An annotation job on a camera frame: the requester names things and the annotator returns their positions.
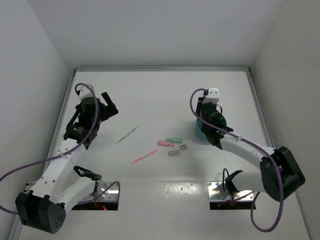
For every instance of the grey white eraser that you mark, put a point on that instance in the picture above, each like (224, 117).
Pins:
(173, 152)

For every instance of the metal base plate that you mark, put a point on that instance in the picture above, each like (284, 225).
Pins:
(216, 193)
(106, 192)

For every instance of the green highlighter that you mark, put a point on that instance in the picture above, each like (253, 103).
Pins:
(176, 140)

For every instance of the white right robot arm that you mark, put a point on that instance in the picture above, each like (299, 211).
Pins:
(289, 181)

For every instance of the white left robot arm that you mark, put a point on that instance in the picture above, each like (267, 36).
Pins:
(64, 184)

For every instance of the green thin pen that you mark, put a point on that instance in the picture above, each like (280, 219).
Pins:
(127, 134)

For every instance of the aluminium table edge rail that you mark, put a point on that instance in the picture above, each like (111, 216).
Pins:
(257, 126)

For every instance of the pink thin pen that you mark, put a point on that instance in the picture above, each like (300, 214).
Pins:
(145, 156)

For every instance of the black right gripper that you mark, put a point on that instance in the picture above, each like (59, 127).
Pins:
(201, 99)

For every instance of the teal round organizer container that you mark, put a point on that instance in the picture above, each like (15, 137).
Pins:
(198, 131)

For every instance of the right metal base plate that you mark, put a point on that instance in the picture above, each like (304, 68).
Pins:
(216, 193)

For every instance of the small tan eraser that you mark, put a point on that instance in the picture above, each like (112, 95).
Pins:
(183, 147)

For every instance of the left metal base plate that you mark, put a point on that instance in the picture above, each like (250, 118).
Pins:
(106, 192)

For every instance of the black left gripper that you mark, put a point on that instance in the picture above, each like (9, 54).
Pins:
(109, 110)

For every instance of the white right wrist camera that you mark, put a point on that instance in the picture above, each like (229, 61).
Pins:
(211, 95)

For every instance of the pink highlighter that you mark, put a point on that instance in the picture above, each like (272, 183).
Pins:
(164, 143)

